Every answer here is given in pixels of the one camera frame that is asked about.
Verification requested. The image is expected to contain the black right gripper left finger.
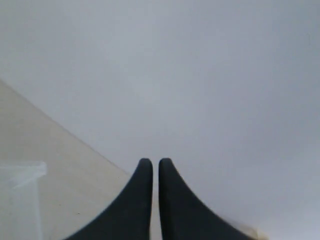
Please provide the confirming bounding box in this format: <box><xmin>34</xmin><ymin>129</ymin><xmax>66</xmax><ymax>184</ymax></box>
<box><xmin>68</xmin><ymin>158</ymin><xmax>153</xmax><ymax>240</ymax></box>

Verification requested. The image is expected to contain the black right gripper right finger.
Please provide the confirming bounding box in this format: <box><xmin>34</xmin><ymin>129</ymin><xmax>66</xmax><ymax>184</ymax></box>
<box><xmin>158</xmin><ymin>158</ymin><xmax>254</xmax><ymax>240</ymax></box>

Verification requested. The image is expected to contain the clear plastic bin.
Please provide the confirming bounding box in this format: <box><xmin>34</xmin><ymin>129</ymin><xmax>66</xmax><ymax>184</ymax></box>
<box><xmin>0</xmin><ymin>161</ymin><xmax>47</xmax><ymax>240</ymax></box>

